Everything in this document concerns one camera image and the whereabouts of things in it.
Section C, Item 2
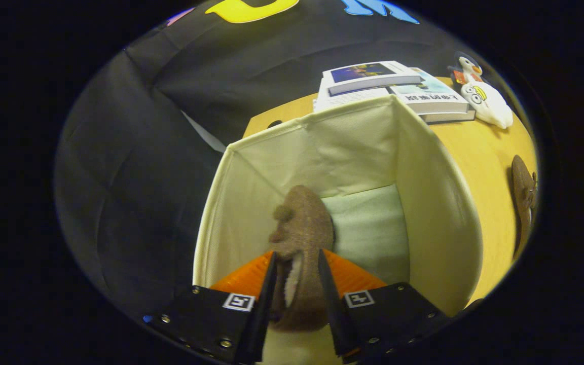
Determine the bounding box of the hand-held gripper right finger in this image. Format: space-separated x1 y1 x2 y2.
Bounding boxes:
317 248 450 364

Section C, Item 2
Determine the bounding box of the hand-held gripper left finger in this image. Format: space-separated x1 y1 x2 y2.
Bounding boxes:
145 251 278 364

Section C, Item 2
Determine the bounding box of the brown fuzzy shoe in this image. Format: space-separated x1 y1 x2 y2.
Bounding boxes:
511 155 538 259
268 185 335 333

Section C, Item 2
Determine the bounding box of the green fabric storage box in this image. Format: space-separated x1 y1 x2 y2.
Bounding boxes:
192 94 484 365

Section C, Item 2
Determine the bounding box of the white book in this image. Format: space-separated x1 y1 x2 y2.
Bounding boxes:
313 79 391 113

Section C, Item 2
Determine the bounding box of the black book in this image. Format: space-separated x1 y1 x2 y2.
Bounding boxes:
421 109 477 124

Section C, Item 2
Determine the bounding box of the book with pale blue cover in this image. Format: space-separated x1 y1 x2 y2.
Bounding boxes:
388 67 470 115

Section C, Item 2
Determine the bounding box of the book with blue photo cover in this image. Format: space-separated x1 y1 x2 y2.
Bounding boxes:
321 61 423 97

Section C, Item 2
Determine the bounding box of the white duck plush toy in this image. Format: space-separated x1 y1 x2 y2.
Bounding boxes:
460 81 514 129

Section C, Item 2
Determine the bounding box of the penguin plush toy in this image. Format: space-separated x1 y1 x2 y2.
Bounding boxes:
448 52 485 86

